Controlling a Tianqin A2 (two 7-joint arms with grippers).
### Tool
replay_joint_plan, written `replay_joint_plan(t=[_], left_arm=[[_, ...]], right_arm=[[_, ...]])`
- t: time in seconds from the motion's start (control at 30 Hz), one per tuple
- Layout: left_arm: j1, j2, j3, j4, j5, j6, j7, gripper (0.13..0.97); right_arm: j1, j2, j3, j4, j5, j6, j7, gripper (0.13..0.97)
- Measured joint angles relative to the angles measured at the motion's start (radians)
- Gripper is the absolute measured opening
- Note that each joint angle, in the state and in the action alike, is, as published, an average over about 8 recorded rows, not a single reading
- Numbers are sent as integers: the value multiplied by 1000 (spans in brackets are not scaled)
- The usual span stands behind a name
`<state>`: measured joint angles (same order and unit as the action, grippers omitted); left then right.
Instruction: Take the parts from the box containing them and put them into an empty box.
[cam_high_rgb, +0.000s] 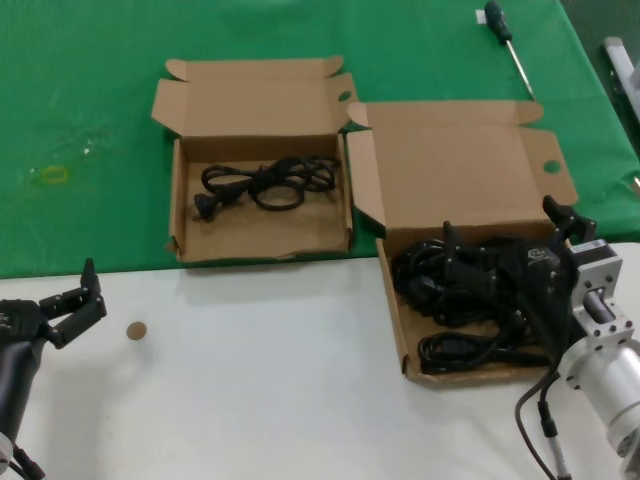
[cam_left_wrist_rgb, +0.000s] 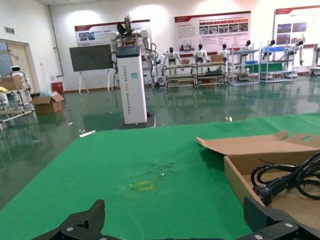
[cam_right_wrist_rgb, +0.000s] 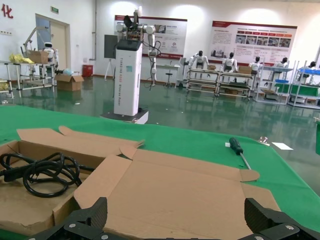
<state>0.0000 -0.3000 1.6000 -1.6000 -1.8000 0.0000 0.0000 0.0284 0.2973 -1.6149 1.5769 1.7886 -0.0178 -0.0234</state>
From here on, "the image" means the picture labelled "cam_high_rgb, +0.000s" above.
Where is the open brown cardboard box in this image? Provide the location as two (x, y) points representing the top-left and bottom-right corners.
(344, 99), (580, 386)

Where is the torn-edged open cardboard box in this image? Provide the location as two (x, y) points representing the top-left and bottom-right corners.
(151, 55), (362, 264)

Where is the black coiled power cord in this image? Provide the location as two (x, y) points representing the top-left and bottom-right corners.
(391, 238), (506, 321)
(417, 332), (551, 375)
(429, 289), (539, 335)

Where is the grey aluminium profile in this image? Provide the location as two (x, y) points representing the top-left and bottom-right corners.
(602, 36), (640, 124)

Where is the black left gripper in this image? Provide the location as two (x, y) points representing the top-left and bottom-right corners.
(0, 258), (108, 437)

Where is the green-handled screwdriver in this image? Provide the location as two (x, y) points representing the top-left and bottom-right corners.
(483, 0), (535, 100)

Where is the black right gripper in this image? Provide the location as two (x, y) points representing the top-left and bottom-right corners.
(442, 195), (598, 365)

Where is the dark grey robot cable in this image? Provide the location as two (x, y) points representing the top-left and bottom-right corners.
(513, 372), (562, 480)

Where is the green table cloth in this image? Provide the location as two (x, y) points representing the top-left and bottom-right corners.
(0, 0), (640, 280)

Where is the black power cord with plug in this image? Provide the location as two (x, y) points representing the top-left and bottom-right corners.
(192, 155), (344, 221)

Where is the cable with metal connector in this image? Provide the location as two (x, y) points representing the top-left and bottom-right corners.
(536, 387), (571, 480)

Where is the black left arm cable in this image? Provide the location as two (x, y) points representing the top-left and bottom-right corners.
(8, 442), (47, 480)

